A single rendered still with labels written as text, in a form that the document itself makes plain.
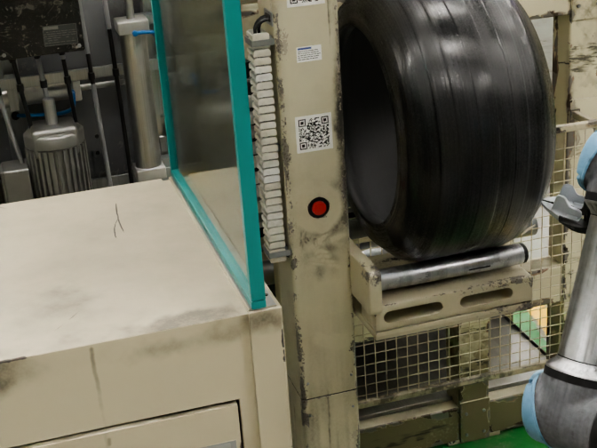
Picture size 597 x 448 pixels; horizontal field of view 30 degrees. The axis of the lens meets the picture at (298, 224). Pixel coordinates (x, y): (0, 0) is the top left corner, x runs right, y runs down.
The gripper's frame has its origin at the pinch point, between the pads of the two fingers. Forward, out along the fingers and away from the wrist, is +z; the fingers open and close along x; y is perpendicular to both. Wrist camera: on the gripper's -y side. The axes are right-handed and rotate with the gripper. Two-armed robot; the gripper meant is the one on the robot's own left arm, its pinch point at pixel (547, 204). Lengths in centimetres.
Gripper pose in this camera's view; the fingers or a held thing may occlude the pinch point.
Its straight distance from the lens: 229.0
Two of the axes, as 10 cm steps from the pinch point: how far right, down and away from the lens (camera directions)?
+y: -1.4, -7.2, -6.8
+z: -8.5, -2.7, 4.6
